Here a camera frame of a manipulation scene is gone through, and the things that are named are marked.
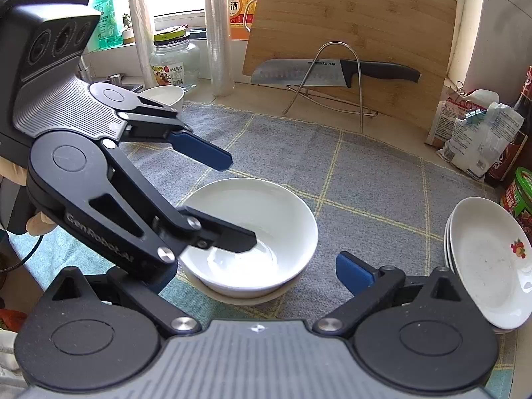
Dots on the white plate fruit print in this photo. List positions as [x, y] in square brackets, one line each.
[445, 241]
[486, 266]
[449, 239]

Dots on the white blue plastic bag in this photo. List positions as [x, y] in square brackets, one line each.
[482, 141]

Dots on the glass jar yellow lid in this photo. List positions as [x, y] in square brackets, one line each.
[174, 66]

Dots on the orange cooking wine bottle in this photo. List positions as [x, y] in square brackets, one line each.
[243, 8]

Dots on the grey checked dish mat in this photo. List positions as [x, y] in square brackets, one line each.
[353, 183]

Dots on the small potted plant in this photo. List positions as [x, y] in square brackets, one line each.
[127, 29]

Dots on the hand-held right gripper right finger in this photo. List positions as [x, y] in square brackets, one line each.
[353, 274]

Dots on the green lid sauce jar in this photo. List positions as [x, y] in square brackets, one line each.
[519, 199]

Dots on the white bowl pink flowers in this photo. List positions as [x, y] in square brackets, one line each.
[249, 299]
[164, 95]

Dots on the stack of clear plastic cups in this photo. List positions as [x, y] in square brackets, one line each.
[218, 29]

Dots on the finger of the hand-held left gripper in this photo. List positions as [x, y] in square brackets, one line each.
[224, 237]
[199, 149]

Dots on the dark soy sauce bottle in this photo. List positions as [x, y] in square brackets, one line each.
[515, 133]

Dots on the white cloth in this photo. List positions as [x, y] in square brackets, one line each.
[8, 357]

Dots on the person's left hand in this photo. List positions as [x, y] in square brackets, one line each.
[12, 172]

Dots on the binder clip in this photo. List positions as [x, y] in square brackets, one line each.
[458, 88]

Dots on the red printed bag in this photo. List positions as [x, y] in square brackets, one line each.
[10, 320]

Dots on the metal faucet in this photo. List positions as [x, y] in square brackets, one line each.
[84, 70]

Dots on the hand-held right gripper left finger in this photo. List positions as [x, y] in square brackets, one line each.
[141, 299]

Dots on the bamboo cutting board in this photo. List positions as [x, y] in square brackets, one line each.
[353, 29]

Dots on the white clipped food bag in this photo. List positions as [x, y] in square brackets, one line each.
[447, 120]

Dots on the green detergent bottle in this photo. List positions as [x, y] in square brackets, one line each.
[106, 20]

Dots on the white wall pipe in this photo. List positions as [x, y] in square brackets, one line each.
[471, 20]

